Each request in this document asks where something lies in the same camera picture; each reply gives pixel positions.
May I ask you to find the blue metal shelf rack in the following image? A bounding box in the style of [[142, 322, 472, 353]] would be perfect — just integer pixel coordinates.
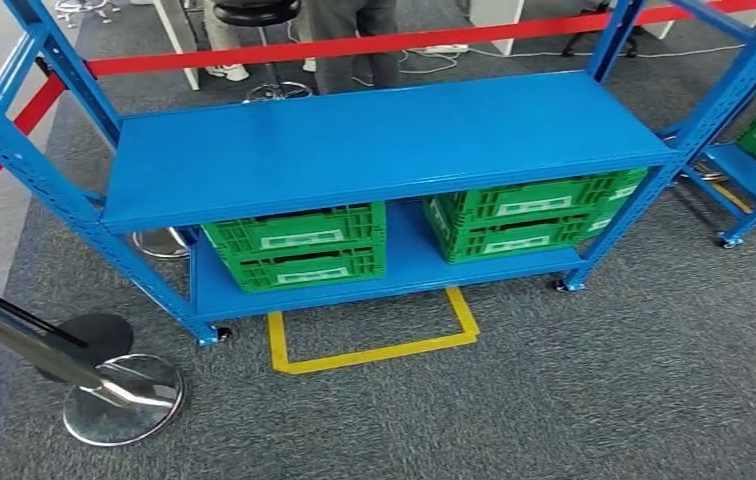
[[0, 0, 756, 348], [656, 72, 756, 251]]

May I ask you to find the white power strip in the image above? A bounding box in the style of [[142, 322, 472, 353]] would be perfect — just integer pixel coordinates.
[[409, 43, 470, 56]]

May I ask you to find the person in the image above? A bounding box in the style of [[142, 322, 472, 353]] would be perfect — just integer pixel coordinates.
[[306, 0, 402, 97], [200, 0, 318, 83]]

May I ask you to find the black round stool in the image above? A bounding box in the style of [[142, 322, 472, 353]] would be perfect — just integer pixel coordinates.
[[212, 0, 315, 103]]

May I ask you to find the steel barrier stanchion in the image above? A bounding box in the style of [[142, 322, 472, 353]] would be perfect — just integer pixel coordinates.
[[0, 283, 186, 448]]

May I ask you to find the black office chair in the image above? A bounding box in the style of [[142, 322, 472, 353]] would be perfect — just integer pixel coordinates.
[[561, 0, 642, 60]]

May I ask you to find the chrome stool base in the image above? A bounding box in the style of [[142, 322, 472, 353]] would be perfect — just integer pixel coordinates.
[[53, 0, 123, 29]]

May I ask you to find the white floor cable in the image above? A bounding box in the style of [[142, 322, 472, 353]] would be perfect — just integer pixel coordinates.
[[399, 43, 748, 76]]

